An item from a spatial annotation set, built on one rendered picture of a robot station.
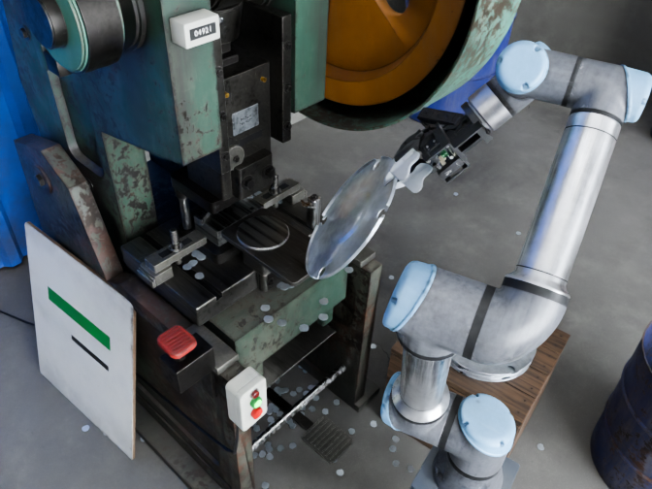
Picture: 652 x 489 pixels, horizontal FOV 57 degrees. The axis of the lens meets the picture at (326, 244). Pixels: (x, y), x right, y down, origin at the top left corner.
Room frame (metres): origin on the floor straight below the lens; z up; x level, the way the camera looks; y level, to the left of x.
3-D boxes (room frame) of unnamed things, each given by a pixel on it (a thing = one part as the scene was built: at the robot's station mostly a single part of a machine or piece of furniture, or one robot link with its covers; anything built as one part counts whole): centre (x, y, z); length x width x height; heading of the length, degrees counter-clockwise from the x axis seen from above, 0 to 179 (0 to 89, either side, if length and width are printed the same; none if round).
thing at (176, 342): (0.76, 0.29, 0.72); 0.07 x 0.06 x 0.08; 49
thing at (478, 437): (0.68, -0.33, 0.62); 0.13 x 0.12 x 0.14; 66
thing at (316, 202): (1.21, 0.04, 0.75); 0.03 x 0.03 x 0.10; 49
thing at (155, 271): (1.03, 0.36, 0.76); 0.17 x 0.06 x 0.10; 139
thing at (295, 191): (1.29, 0.14, 0.76); 0.17 x 0.06 x 0.10; 139
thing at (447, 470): (0.68, -0.34, 0.50); 0.15 x 0.15 x 0.10
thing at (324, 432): (1.07, 0.14, 0.14); 0.59 x 0.10 x 0.05; 49
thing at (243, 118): (1.13, 0.22, 1.04); 0.17 x 0.15 x 0.30; 49
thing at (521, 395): (1.15, -0.47, 0.18); 0.40 x 0.38 x 0.35; 56
